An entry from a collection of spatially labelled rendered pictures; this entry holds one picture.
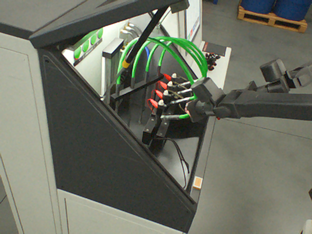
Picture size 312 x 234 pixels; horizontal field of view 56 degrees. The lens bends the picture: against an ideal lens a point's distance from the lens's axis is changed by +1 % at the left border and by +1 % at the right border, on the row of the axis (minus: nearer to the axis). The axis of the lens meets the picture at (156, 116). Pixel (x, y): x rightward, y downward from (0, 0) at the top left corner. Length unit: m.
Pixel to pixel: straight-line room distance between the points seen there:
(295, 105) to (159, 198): 0.60
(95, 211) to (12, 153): 0.42
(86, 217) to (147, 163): 0.53
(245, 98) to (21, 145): 0.85
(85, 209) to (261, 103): 0.90
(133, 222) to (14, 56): 0.79
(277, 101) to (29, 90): 0.73
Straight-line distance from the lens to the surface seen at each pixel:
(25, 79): 1.00
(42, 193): 1.44
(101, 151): 1.03
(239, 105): 0.82
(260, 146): 2.99
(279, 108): 0.77
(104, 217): 1.37
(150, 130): 1.32
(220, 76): 1.83
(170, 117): 1.14
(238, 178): 2.62
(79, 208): 1.39
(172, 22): 1.46
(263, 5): 5.91
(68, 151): 1.12
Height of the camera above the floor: 1.87
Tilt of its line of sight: 40 degrees down
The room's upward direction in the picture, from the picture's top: 10 degrees clockwise
